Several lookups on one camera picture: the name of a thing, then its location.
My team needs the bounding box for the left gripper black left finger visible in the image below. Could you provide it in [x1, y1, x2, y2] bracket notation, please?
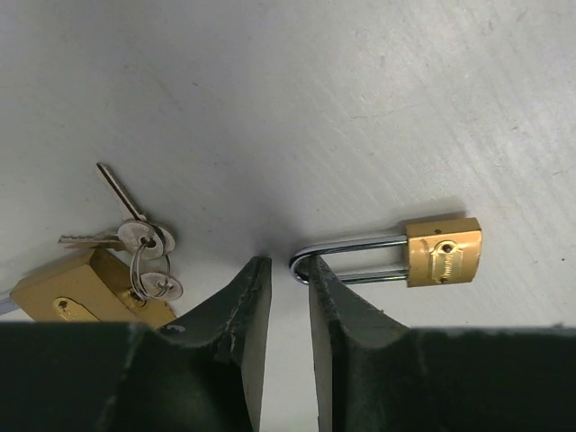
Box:
[1, 256, 272, 431]

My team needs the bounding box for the silver key set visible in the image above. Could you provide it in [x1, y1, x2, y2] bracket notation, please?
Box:
[58, 162, 184, 302]

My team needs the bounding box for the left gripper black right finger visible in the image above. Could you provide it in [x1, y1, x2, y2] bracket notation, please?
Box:
[309, 257, 575, 431]

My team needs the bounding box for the large brass padlock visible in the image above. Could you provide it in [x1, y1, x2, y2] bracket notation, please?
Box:
[8, 249, 176, 329]

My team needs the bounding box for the small brass padlock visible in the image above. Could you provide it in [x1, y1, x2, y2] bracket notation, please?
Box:
[288, 218, 482, 288]

